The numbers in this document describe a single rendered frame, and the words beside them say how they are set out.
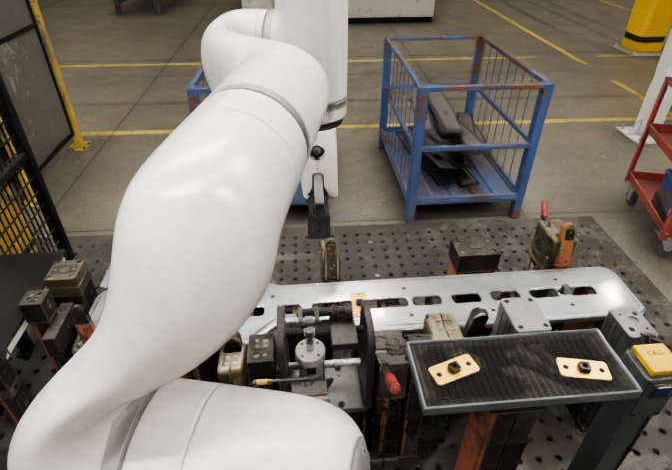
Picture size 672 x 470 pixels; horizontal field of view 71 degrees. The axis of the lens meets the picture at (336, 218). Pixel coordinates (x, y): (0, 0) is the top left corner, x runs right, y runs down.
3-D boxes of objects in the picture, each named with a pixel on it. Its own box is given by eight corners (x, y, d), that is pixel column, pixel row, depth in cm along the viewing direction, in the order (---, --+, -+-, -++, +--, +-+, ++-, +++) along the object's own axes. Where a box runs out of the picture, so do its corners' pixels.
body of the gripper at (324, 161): (347, 124, 57) (346, 202, 63) (339, 95, 65) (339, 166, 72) (285, 126, 56) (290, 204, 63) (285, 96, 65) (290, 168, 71)
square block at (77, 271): (122, 349, 142) (86, 258, 122) (114, 371, 136) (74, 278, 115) (94, 351, 142) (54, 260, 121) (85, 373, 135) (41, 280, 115)
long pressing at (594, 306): (603, 261, 132) (604, 257, 131) (654, 320, 114) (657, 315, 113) (99, 291, 122) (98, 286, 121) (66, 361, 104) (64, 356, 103)
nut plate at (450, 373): (467, 354, 84) (468, 349, 83) (480, 370, 81) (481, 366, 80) (427, 369, 81) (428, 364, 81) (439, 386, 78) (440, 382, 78)
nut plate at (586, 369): (604, 363, 82) (606, 358, 82) (612, 381, 79) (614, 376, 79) (555, 358, 83) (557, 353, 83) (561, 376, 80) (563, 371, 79)
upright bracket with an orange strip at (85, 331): (146, 446, 117) (85, 303, 89) (144, 451, 116) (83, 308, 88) (134, 447, 117) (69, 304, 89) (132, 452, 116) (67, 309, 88)
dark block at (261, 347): (286, 446, 117) (274, 331, 94) (286, 474, 112) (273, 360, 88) (266, 448, 117) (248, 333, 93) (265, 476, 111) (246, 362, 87)
